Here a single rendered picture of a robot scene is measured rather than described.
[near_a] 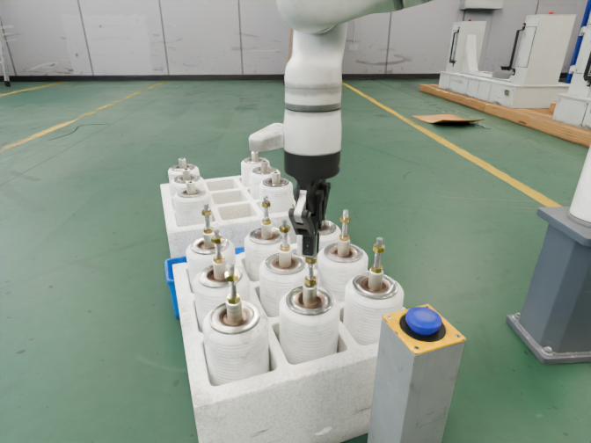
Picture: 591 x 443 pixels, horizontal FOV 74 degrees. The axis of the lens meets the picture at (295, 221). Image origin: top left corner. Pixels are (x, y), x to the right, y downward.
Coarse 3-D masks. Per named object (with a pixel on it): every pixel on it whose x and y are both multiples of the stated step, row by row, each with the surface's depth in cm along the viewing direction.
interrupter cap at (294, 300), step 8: (296, 288) 64; (320, 288) 64; (288, 296) 62; (296, 296) 62; (320, 296) 62; (328, 296) 62; (288, 304) 60; (296, 304) 60; (304, 304) 61; (320, 304) 60; (328, 304) 60; (296, 312) 59; (304, 312) 58; (312, 312) 58; (320, 312) 58
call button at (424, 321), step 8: (408, 312) 46; (416, 312) 46; (424, 312) 46; (432, 312) 46; (408, 320) 46; (416, 320) 45; (424, 320) 45; (432, 320) 45; (440, 320) 45; (416, 328) 45; (424, 328) 44; (432, 328) 44
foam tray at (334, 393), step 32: (256, 288) 78; (192, 320) 68; (192, 352) 61; (352, 352) 61; (192, 384) 56; (224, 384) 55; (256, 384) 55; (288, 384) 56; (320, 384) 59; (352, 384) 61; (224, 416) 55; (256, 416) 57; (288, 416) 59; (320, 416) 62; (352, 416) 65
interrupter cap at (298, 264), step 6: (270, 258) 73; (276, 258) 73; (294, 258) 73; (300, 258) 73; (270, 264) 71; (276, 264) 72; (294, 264) 72; (300, 264) 71; (270, 270) 69; (276, 270) 69; (282, 270) 69; (288, 270) 69; (294, 270) 69; (300, 270) 69
